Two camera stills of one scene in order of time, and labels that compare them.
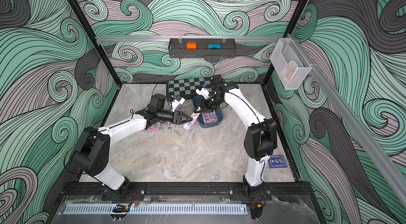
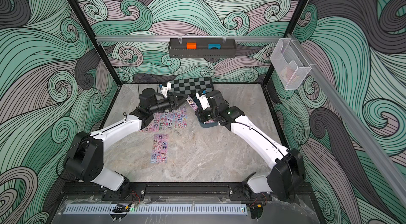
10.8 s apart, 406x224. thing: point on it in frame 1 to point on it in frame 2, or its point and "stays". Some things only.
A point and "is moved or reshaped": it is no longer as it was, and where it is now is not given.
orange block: x=191 y=45 stays
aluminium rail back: x=189 y=37 stays
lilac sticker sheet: x=190 y=125 to x=159 y=149
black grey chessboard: x=186 y=88 stays
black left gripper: x=178 y=119 to x=172 y=102
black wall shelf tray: x=177 y=48 stays
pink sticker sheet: x=210 y=117 is moved or reshaped
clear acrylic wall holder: x=290 y=63 stays
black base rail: x=187 y=192 stays
